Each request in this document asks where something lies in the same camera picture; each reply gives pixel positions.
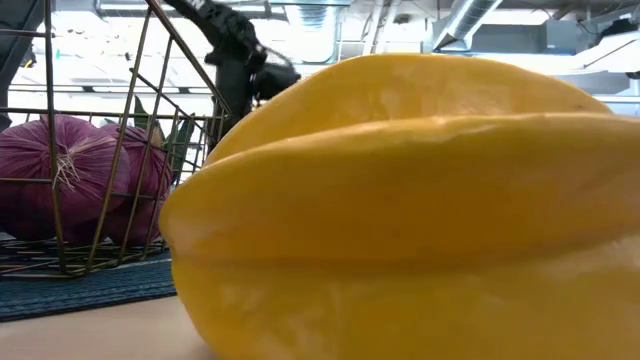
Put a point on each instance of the spiral silver ventilation duct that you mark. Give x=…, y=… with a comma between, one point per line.
x=467, y=20

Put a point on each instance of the corrugated silver ventilation duct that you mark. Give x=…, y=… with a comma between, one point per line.
x=312, y=20

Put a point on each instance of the artificial plant in white pot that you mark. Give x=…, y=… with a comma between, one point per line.
x=183, y=142

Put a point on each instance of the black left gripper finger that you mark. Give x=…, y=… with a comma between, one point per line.
x=232, y=90

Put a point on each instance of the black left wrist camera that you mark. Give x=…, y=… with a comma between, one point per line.
x=275, y=80

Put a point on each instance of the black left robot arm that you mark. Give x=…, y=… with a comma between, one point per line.
x=12, y=45

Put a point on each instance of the dark blue round placemat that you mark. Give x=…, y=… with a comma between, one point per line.
x=75, y=295

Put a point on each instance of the yellow starfruit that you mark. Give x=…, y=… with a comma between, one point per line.
x=400, y=200

